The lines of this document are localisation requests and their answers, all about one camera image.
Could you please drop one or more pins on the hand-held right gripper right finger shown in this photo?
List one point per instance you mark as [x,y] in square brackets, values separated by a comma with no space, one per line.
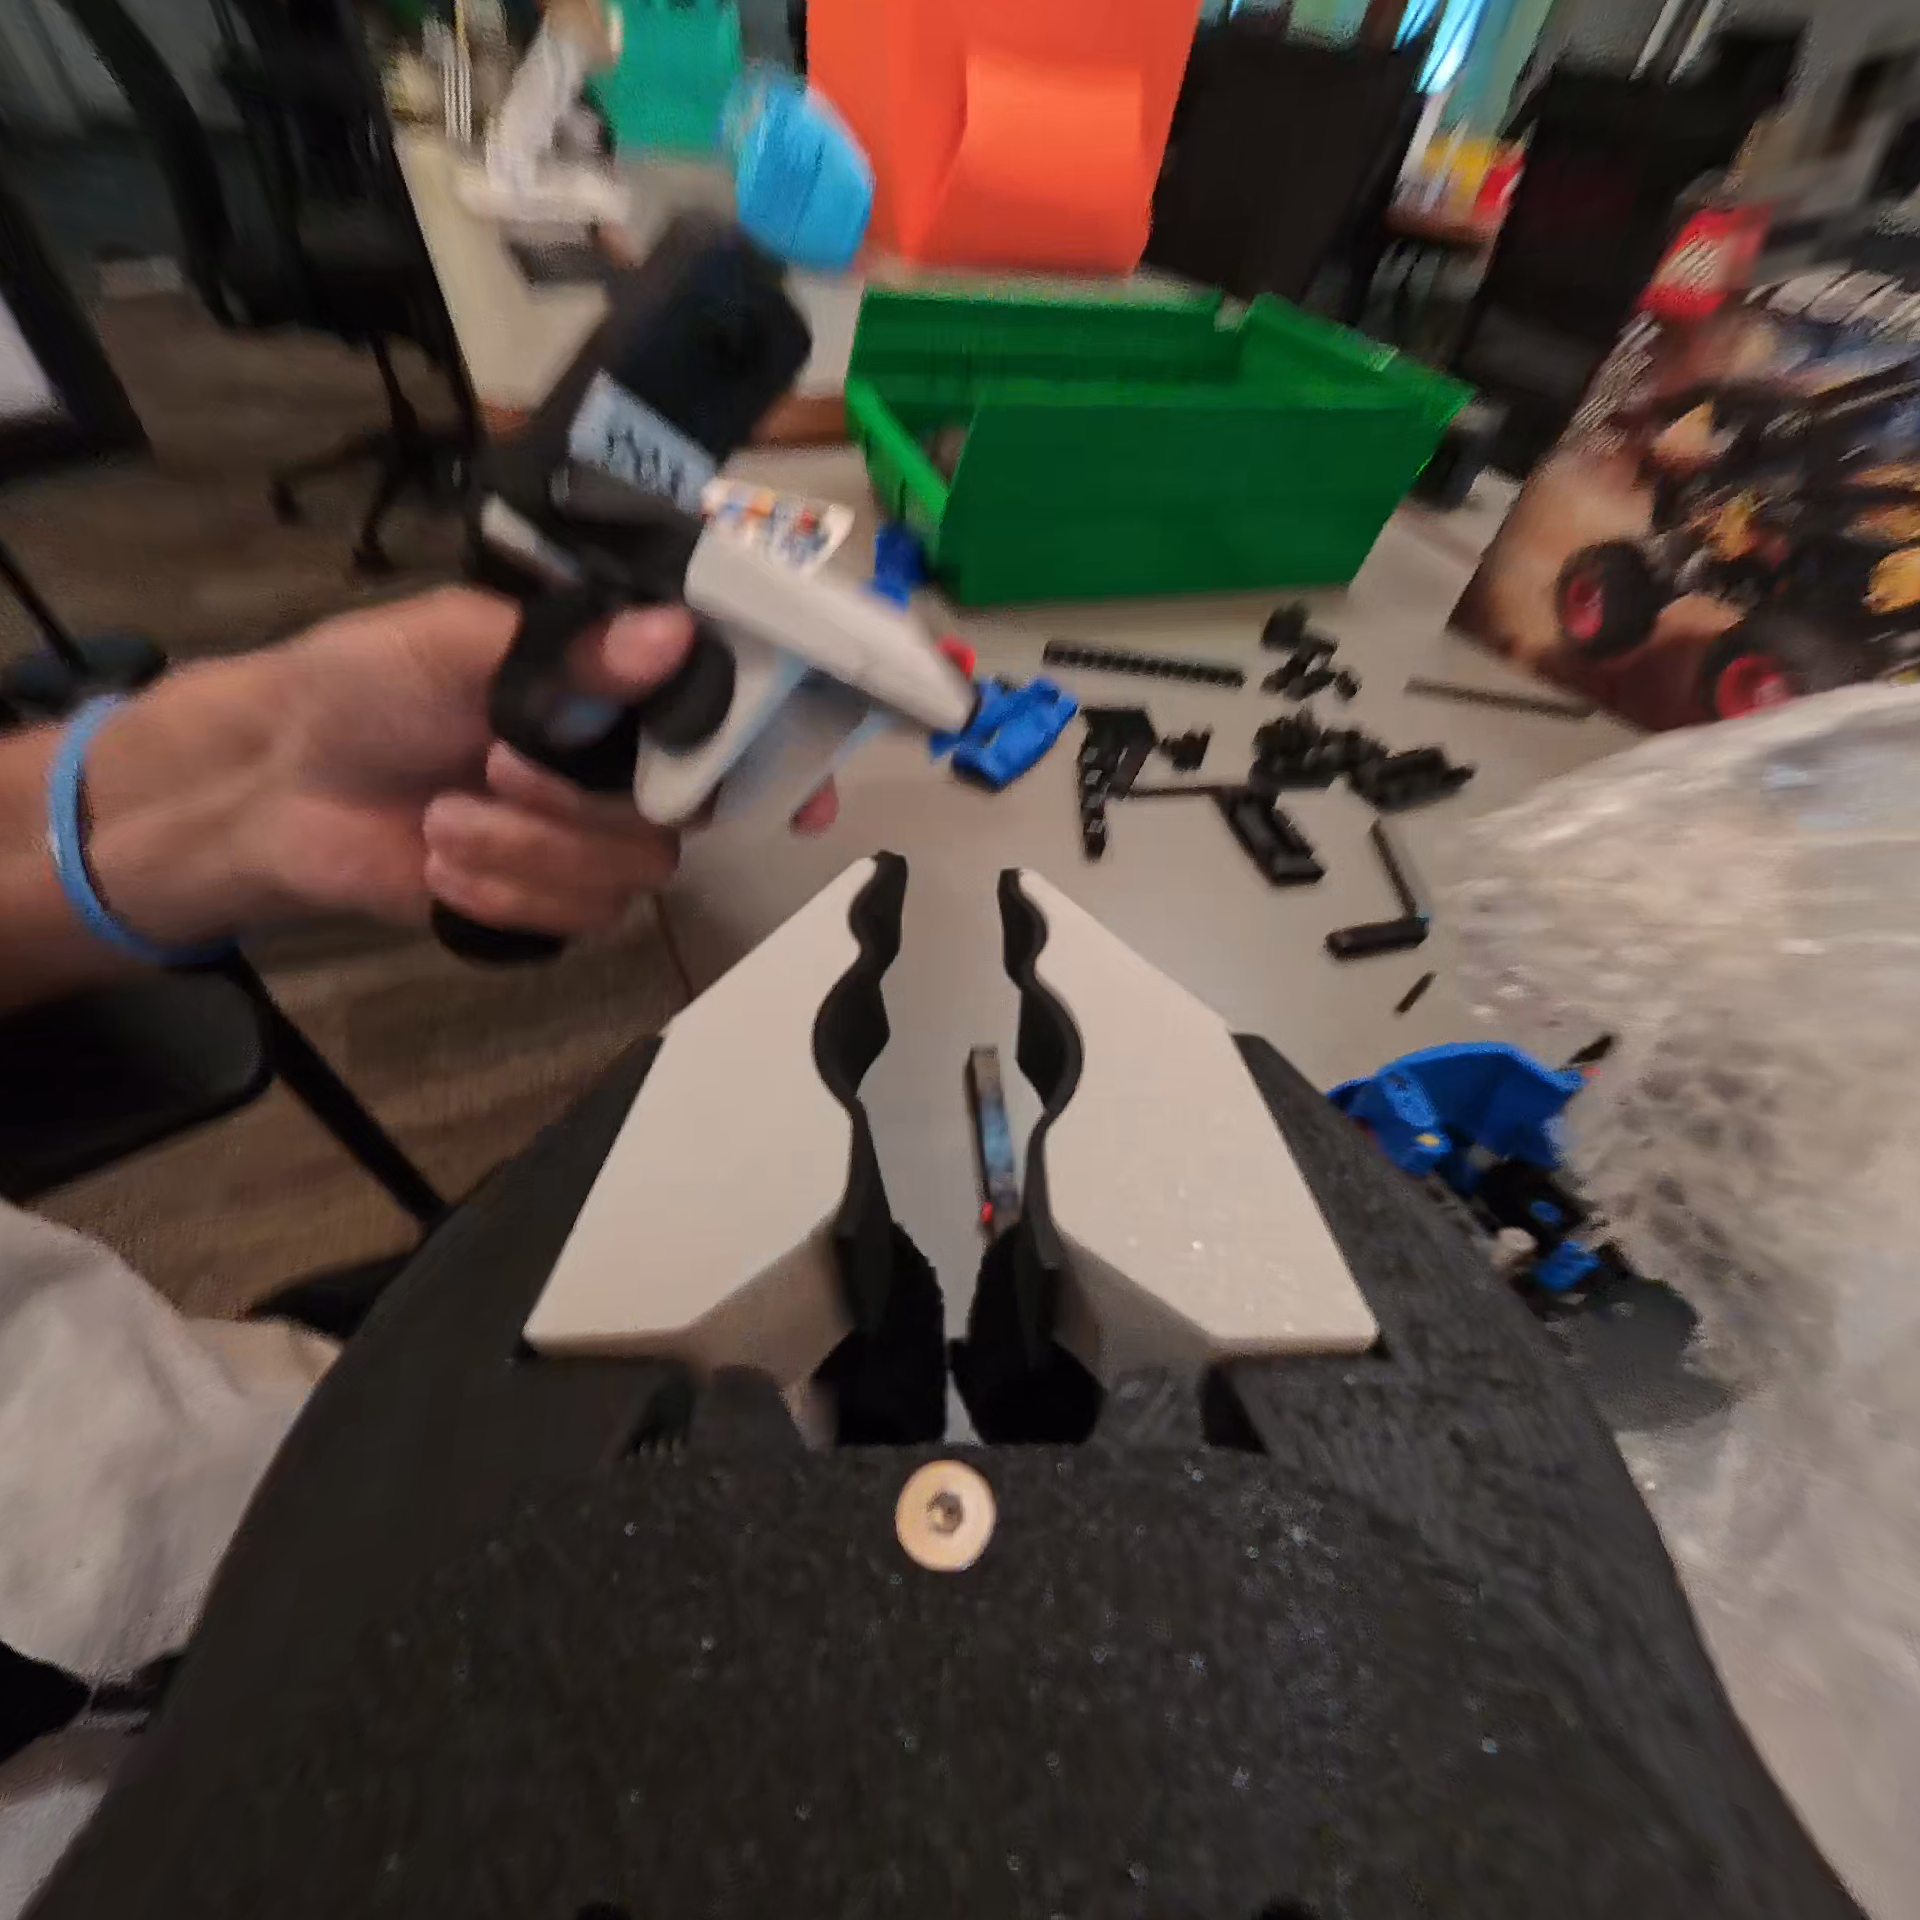
[1187,1188]

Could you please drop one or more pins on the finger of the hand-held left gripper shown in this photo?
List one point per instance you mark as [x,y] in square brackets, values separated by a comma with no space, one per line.
[707,750]
[825,621]

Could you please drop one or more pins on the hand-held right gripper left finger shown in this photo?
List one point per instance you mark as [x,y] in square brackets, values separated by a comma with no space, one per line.
[719,1169]

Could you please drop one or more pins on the blue lego wheel hub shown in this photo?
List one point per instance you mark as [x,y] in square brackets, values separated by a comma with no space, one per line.
[897,562]

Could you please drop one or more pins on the red lego wheel hub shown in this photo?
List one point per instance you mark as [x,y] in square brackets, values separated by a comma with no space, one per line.
[955,656]

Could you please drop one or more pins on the blue curved lego panel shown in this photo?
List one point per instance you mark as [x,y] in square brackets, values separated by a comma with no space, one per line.
[1013,734]

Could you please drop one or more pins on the blue lego vehicle assembly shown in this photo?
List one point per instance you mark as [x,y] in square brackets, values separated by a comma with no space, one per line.
[1448,1112]

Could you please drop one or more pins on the small black lego pin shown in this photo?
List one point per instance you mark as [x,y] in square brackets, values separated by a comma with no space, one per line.
[1415,995]

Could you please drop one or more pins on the long black lego beam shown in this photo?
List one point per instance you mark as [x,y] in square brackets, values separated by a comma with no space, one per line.
[1144,665]

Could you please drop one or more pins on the black L-shaped lego beam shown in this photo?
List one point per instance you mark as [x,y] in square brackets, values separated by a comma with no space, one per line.
[1389,915]

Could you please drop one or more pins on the pile of black lego pieces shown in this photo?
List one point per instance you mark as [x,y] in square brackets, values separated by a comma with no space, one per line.
[1322,750]

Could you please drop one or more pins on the thin black lego axle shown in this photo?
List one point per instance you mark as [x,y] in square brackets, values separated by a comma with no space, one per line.
[1501,696]

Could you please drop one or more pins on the lego set box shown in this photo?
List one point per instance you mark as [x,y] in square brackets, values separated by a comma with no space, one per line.
[1741,495]

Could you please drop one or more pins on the person's left hand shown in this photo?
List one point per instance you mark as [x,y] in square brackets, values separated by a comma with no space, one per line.
[303,721]

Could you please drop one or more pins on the sticker sheet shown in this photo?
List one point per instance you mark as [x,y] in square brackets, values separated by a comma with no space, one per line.
[781,524]

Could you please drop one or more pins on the blue crumpled bag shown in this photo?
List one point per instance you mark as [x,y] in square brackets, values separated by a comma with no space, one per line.
[806,173]

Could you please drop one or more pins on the white folding stand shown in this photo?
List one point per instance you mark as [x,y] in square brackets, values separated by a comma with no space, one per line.
[547,136]

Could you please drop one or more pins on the teal container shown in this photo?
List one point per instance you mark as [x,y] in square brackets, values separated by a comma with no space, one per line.
[674,75]

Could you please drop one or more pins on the green plastic bin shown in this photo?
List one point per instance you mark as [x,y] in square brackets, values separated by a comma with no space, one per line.
[1141,495]

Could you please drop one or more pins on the black office chair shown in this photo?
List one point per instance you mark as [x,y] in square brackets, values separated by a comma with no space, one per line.
[361,302]

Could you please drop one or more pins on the black table leg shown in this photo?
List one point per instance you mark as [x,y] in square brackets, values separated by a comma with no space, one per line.
[343,1087]

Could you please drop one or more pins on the clear plastic bag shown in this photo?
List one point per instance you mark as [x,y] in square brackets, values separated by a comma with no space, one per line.
[1756,1048]

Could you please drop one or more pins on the black chair seat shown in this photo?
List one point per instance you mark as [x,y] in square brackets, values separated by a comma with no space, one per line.
[120,1087]

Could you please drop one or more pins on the person's white pants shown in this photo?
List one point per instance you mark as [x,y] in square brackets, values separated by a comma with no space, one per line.
[136,1440]

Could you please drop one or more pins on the blue wristband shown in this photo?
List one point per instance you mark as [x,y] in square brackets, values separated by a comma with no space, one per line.
[63,840]

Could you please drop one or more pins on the black electronic device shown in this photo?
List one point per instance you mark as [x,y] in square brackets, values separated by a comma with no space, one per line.
[1451,452]

